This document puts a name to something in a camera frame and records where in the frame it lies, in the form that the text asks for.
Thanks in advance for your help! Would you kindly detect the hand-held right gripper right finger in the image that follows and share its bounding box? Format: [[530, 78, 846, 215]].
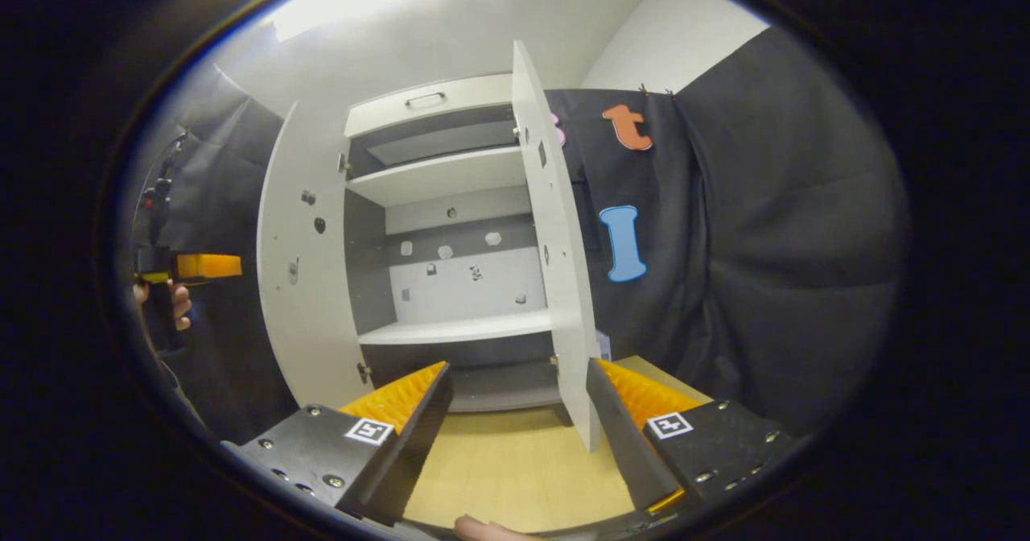
[[586, 357, 797, 514]]

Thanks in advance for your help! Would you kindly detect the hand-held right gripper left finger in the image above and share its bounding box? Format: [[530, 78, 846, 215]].
[[221, 361, 453, 526]]

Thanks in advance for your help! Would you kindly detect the white cabinet door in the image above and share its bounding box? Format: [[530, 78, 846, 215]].
[[512, 39, 603, 453], [256, 100, 375, 411]]

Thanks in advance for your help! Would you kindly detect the white double-door shoe cabinet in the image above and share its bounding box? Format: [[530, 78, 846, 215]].
[[342, 72, 576, 415]]

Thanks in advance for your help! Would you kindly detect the white cabinet shelf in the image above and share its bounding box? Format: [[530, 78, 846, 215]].
[[357, 309, 558, 346], [346, 147, 529, 209]]

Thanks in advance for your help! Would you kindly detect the white cabinet drawer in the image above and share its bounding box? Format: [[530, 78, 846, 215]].
[[344, 72, 516, 139]]

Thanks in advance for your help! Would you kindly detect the black backdrop cloth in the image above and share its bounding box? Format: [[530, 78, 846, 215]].
[[121, 26, 910, 445]]

